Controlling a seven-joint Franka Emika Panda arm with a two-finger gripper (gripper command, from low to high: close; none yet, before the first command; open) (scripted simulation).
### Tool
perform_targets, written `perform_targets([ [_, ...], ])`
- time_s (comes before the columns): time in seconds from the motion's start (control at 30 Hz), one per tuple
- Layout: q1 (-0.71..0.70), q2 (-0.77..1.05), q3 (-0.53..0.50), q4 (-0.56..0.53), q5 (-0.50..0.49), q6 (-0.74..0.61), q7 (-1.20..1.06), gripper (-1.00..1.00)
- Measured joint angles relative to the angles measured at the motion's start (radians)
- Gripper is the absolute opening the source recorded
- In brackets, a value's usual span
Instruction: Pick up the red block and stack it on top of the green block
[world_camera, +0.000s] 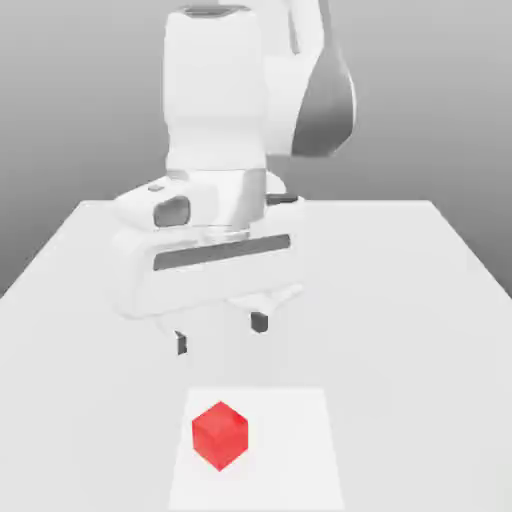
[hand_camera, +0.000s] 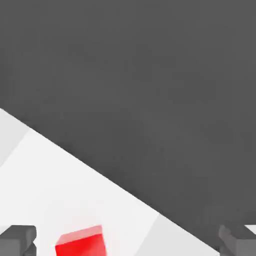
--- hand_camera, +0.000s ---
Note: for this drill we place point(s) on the small red cube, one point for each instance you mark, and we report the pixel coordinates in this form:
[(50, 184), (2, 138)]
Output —
[(82, 244)]

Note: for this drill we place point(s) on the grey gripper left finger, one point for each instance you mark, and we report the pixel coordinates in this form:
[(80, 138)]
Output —
[(16, 240)]

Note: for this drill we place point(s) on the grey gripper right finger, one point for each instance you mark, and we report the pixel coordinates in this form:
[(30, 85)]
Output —
[(238, 242)]

